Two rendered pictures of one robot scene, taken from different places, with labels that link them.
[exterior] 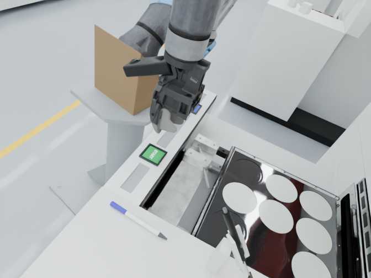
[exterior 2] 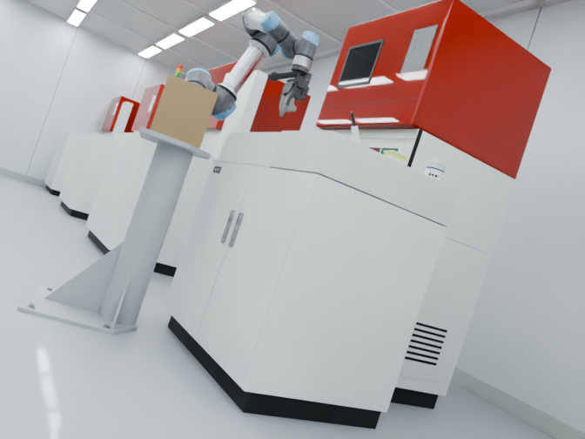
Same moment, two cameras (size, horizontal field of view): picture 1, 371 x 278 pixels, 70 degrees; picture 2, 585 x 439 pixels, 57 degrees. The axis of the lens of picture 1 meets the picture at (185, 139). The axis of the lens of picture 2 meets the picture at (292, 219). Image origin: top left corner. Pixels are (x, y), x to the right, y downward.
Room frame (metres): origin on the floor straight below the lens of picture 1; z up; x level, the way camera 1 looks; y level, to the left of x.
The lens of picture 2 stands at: (-1.29, 1.37, 0.61)
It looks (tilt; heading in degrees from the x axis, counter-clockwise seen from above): 1 degrees up; 319
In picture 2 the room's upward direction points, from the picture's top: 19 degrees clockwise
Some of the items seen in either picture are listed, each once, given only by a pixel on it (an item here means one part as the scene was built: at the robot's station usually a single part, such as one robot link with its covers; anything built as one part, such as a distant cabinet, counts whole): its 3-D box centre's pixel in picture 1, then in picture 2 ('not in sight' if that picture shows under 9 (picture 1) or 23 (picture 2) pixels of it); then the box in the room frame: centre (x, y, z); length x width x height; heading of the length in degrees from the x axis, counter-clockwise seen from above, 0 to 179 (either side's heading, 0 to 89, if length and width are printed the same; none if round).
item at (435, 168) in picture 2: not in sight; (434, 171); (-0.04, -0.35, 1.01); 0.07 x 0.07 x 0.10
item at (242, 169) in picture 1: (275, 215); not in sight; (0.45, -0.30, 0.90); 0.34 x 0.34 x 0.01; 78
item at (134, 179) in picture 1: (169, 145); (255, 151); (0.59, 0.04, 0.89); 0.55 x 0.09 x 0.14; 168
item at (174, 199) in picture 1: (184, 182); not in sight; (0.49, -0.04, 0.87); 0.36 x 0.08 x 0.03; 168
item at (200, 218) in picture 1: (215, 185); not in sight; (0.49, -0.12, 0.90); 0.38 x 0.01 x 0.01; 168
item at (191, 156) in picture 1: (196, 159); not in sight; (0.56, -0.05, 0.89); 0.08 x 0.03 x 0.03; 78
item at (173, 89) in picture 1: (180, 82); (297, 84); (0.46, 0.05, 1.20); 0.09 x 0.08 x 0.12; 77
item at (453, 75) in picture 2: not in sight; (426, 98); (0.53, -0.87, 1.52); 0.81 x 0.75 x 0.60; 168
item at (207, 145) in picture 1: (206, 144); not in sight; (0.64, -0.07, 0.89); 0.08 x 0.03 x 0.03; 78
